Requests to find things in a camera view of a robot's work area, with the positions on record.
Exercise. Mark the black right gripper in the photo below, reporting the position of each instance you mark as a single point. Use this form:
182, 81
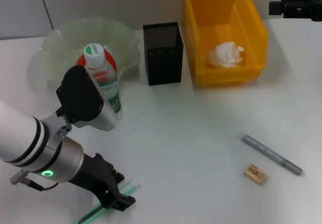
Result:
307, 5

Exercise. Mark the translucent glass fruit plate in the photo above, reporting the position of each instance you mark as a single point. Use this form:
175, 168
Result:
55, 47

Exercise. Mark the yellow plastic bin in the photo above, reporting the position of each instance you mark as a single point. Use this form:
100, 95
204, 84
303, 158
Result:
221, 15

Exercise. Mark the white paper ball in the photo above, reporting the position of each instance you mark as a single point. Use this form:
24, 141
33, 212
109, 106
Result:
224, 56

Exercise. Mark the black mesh pen holder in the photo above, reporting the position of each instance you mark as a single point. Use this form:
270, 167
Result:
163, 58

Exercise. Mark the beige eraser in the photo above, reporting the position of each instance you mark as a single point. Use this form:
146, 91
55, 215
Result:
255, 174

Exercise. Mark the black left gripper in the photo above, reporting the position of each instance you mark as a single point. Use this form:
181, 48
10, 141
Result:
95, 173

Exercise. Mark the clear green-label water bottle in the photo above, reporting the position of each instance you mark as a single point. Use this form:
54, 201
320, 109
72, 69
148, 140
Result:
93, 51

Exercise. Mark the gray marker pen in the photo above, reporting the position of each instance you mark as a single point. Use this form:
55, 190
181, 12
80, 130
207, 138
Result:
269, 153

